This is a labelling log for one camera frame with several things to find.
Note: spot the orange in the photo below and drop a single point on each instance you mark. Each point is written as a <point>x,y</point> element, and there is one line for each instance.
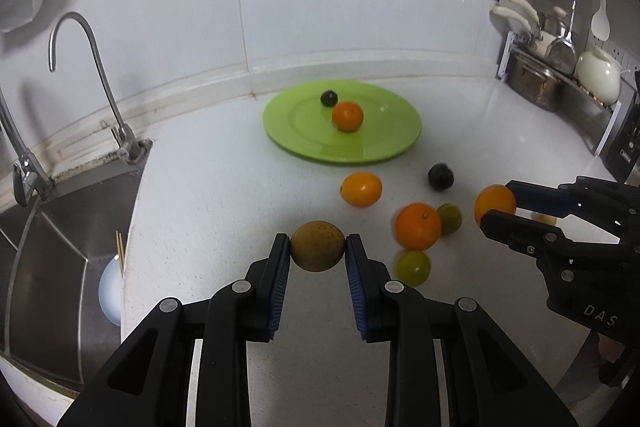
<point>492,203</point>
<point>361,189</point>
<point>417,226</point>
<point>347,117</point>

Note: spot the large chrome faucet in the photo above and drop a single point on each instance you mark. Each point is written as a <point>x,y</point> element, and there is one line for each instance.
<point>27,174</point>

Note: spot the dark plum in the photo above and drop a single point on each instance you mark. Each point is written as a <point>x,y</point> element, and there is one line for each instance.
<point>441,177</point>

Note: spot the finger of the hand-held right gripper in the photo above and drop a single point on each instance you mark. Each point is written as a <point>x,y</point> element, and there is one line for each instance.
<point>537,198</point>
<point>515,232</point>

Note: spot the white ceramic pot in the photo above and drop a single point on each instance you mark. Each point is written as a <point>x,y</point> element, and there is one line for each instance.
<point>597,74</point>

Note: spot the green citrus fruit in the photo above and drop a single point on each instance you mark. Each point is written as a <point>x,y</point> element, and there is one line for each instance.
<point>451,219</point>
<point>412,267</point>

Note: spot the white bowl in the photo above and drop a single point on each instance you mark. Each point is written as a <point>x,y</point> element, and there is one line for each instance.
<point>110,297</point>

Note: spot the brown round fruit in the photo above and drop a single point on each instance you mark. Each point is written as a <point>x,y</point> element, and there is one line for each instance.
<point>317,246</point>

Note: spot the small dark fruit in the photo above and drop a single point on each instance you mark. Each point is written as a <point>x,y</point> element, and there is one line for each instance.
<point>328,98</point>

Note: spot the green plate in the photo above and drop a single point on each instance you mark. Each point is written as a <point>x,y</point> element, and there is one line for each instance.
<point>390,127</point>

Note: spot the wooden chopstick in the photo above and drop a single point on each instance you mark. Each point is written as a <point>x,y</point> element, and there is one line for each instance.
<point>118,247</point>
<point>121,252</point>

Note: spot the white rice paddle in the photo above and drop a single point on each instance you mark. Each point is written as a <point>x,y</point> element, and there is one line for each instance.
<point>600,22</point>

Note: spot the thin gooseneck faucet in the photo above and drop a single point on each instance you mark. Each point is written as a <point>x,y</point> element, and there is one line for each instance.
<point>100,57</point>

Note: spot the stainless steel sink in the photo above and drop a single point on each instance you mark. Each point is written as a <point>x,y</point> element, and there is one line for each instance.
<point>60,257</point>

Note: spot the black appliance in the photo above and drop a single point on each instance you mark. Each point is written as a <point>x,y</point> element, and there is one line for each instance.
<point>625,142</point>

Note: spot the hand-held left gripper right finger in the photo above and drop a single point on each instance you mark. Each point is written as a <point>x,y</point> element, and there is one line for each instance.
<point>356,292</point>

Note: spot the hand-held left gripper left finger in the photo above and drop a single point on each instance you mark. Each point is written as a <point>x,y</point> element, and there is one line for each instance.
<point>282,287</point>

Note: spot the metal spatula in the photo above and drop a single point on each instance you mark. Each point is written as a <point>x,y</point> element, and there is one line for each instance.
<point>562,49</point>

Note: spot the stainless steel pot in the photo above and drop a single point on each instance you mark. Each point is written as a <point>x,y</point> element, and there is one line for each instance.
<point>535,82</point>

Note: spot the metal dish rack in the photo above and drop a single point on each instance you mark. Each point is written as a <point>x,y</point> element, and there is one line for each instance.
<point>605,127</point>

